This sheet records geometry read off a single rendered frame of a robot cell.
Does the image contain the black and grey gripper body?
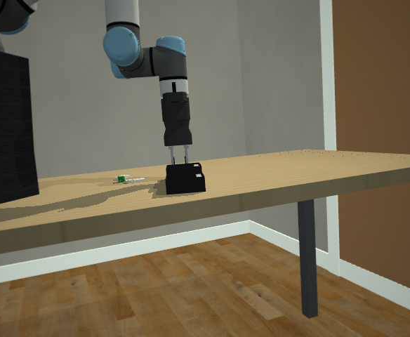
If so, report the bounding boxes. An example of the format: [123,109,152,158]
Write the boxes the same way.
[159,79,192,146]

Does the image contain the black storage bins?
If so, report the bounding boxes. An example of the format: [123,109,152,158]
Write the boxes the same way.
[166,162,206,194]

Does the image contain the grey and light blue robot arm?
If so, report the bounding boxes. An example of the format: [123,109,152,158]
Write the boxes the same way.
[0,0,187,81]

